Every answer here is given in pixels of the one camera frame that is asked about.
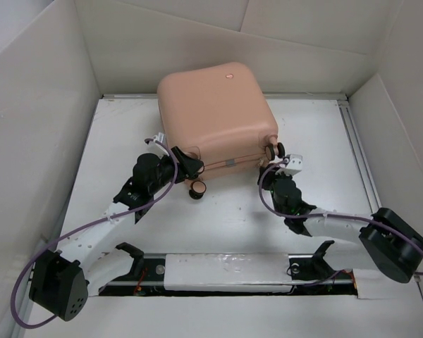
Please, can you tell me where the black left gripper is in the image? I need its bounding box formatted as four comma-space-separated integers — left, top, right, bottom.
149, 147, 202, 195

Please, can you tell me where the pink hard-shell suitcase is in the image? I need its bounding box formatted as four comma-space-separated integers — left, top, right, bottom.
157, 62, 286, 199

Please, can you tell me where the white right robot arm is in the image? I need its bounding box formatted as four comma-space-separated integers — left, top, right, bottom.
257, 163, 423, 284

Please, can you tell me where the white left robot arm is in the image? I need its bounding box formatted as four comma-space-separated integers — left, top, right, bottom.
29, 147, 204, 321

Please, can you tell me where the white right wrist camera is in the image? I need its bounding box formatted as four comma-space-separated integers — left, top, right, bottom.
281, 154, 303, 176

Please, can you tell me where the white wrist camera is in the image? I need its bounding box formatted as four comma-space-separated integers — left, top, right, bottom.
281, 154, 303, 176
145, 132, 168, 156

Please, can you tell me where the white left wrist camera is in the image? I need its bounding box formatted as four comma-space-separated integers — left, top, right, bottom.
145, 132, 168, 156

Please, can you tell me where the black base rail with white cover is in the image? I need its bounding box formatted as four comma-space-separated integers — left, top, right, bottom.
99, 253, 357, 296

